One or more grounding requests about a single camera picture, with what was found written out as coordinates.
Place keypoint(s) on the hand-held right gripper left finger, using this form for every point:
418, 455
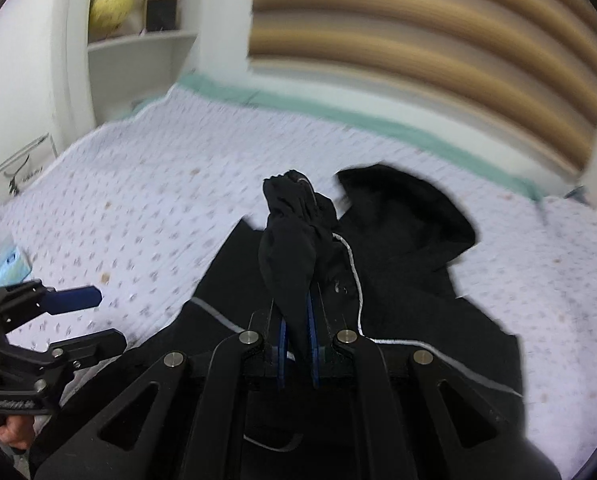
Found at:
281, 352

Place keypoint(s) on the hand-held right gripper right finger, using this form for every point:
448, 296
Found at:
313, 352

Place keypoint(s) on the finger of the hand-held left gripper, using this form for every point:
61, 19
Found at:
93, 345
76, 298

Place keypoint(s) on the black hooded jacket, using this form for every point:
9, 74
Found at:
403, 240

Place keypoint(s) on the person's left hand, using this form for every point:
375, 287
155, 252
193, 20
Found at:
14, 430

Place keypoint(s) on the blue tissue pack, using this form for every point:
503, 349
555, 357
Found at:
3, 265

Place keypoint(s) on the white floral quilted blanket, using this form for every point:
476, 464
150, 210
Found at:
143, 200

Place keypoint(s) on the clear printed plastic sheet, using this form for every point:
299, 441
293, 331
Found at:
21, 172

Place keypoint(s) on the mint green bed sheet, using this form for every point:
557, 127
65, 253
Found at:
328, 110

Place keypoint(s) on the white bookshelf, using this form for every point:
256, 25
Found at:
143, 55

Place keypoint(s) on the yellow plush ball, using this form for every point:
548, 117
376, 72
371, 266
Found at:
111, 9

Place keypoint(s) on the brown striped headboard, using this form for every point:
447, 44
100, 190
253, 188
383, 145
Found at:
428, 35

